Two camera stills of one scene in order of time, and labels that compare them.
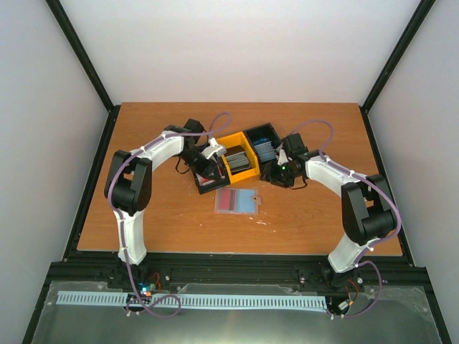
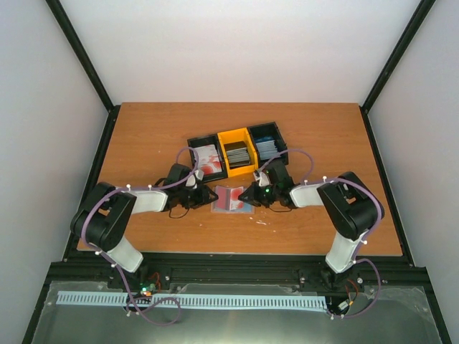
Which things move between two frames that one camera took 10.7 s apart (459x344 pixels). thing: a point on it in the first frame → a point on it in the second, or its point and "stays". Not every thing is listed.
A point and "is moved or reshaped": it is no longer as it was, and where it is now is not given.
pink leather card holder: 237,201 stays
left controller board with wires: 146,288 stays
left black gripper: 211,166 → 204,199
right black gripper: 271,177 → 252,195
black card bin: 226,180 is moved or reshaped
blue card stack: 265,150 stays
